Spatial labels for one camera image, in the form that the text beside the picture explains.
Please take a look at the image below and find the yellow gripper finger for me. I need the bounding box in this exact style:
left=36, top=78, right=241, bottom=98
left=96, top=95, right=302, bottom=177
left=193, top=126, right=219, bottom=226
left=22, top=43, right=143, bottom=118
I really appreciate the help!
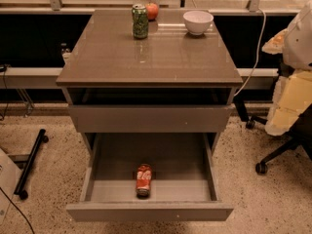
left=261, top=29, right=288, bottom=55
left=265, top=70, right=312, bottom=136

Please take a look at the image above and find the red coke can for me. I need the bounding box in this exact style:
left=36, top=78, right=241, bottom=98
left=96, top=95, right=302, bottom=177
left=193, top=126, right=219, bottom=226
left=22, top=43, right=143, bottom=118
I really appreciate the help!
left=136, top=164, right=152, bottom=197

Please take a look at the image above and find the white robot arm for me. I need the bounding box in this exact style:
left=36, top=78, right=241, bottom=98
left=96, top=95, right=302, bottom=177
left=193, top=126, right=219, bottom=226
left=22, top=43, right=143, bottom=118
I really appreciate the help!
left=262, top=1, right=312, bottom=136

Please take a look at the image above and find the grey drawer cabinet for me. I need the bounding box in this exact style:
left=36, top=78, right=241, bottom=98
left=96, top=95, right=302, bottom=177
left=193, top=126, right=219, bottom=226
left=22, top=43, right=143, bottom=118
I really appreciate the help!
left=57, top=10, right=242, bottom=146

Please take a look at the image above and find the green soda can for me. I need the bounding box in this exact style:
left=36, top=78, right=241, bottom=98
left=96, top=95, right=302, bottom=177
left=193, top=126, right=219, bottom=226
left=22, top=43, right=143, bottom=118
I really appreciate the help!
left=132, top=4, right=148, bottom=39

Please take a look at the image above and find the open middle drawer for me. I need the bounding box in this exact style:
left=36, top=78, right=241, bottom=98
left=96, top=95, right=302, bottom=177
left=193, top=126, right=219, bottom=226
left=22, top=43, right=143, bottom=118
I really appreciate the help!
left=66, top=133, right=233, bottom=221

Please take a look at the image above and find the grey top drawer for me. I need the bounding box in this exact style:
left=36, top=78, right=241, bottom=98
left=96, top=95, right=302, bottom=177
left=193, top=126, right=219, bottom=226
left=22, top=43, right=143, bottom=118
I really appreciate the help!
left=68, top=105, right=232, bottom=133

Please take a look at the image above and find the black office chair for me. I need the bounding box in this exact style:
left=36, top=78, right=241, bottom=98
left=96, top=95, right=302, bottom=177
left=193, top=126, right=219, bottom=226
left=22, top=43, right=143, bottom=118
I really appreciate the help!
left=234, top=97, right=312, bottom=175

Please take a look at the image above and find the white bowl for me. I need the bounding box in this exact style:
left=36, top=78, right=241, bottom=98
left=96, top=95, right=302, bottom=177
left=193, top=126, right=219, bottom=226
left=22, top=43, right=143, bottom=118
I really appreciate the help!
left=183, top=11, right=214, bottom=35

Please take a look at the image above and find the red apple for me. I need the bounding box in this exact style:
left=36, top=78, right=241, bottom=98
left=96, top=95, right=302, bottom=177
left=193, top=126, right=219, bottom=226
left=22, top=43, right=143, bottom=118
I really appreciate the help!
left=145, top=2, right=159, bottom=20

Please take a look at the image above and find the black wheeled stand leg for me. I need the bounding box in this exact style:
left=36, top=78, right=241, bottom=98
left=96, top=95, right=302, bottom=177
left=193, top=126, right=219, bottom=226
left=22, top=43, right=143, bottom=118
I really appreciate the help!
left=14, top=129, right=49, bottom=200

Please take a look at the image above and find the white panel at left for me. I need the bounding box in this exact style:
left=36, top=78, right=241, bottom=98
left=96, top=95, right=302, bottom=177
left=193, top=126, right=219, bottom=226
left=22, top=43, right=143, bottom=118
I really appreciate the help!
left=0, top=148, right=21, bottom=225

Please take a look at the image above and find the white cable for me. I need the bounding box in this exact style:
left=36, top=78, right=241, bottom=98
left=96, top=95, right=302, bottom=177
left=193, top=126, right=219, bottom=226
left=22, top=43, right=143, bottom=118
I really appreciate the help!
left=233, top=9, right=267, bottom=98

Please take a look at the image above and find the black floor cable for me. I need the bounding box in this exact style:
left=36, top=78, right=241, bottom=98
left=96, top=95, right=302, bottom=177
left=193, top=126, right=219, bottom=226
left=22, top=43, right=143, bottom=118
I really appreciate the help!
left=0, top=186, right=36, bottom=234

